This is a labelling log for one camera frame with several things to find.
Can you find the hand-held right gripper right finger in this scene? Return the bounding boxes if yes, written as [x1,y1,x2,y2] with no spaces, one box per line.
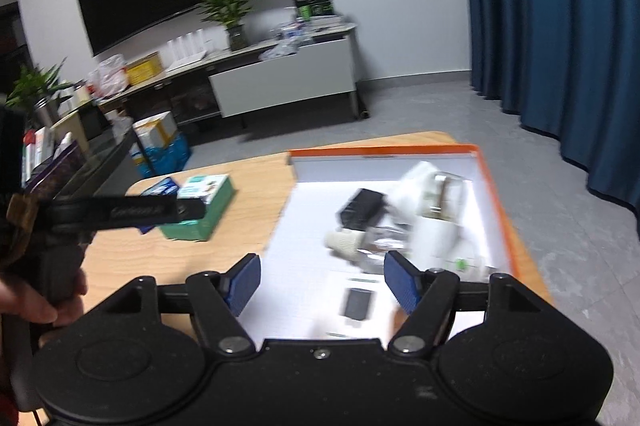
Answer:
[382,250,551,356]

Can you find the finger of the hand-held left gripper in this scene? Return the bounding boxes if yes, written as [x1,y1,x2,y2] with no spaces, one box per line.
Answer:
[36,195,206,233]

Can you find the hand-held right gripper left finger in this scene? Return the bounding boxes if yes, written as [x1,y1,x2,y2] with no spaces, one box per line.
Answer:
[100,253,263,355]

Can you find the white charger retail box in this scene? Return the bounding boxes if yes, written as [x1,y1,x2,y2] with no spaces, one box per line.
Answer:
[310,273,402,340]

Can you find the white plug-in vaporizer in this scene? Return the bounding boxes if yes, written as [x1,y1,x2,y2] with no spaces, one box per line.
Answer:
[407,213,503,285]

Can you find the glass refill bottle white cap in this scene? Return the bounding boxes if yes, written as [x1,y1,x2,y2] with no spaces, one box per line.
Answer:
[324,226,402,275]

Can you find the black wall charger plug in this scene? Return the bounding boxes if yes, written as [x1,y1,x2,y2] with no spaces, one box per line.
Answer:
[336,188,389,232]

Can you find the orange and white box tray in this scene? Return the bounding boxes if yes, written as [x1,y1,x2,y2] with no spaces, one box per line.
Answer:
[247,145,557,342]

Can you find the white vaporizer with glass bottle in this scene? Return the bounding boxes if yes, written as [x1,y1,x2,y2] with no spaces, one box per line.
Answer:
[387,161,474,226]

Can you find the person's left hand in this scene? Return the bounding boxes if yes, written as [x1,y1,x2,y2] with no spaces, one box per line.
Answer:
[0,267,90,326]

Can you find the blue tin box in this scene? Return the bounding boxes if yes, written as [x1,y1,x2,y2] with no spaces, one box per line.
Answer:
[137,177,180,235]

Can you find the black top ribbed counter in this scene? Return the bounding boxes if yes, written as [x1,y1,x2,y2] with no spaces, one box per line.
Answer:
[20,125,147,213]

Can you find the green bandage box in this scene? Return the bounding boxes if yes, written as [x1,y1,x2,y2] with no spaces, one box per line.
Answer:
[159,173,236,242]

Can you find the purple patterned tin basket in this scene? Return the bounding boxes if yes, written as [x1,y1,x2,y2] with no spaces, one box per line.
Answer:
[22,141,87,198]

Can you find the white and blue carton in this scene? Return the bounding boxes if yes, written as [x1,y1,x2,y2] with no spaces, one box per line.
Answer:
[131,111,194,177]

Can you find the row of small medicine boxes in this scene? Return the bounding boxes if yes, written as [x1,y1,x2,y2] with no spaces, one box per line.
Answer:
[22,128,57,180]

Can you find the white plastic bag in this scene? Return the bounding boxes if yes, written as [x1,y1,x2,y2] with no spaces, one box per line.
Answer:
[87,54,129,100]

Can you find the yellow tin box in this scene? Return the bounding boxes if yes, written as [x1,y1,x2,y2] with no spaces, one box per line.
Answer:
[125,51,164,85]

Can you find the leafy green potted plant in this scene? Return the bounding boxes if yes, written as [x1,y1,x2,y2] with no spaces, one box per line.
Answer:
[5,58,77,130]

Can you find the white router with antennas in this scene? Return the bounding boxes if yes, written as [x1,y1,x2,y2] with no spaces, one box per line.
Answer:
[165,31,211,72]

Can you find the low media console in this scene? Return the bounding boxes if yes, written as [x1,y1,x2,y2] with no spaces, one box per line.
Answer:
[97,22,372,142]

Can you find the clear plastic bags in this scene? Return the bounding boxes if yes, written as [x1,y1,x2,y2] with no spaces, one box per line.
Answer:
[257,38,301,62]

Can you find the potted plant in glass vase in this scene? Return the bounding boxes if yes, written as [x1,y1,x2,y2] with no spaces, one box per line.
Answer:
[195,0,261,52]

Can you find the pile of small boxes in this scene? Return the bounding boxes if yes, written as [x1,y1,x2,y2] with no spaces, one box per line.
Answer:
[272,17,352,40]

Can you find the black and green box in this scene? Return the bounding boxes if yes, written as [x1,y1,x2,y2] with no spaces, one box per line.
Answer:
[292,0,334,21]

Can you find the blue curtain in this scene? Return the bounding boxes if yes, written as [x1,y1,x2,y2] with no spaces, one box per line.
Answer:
[455,0,640,238]

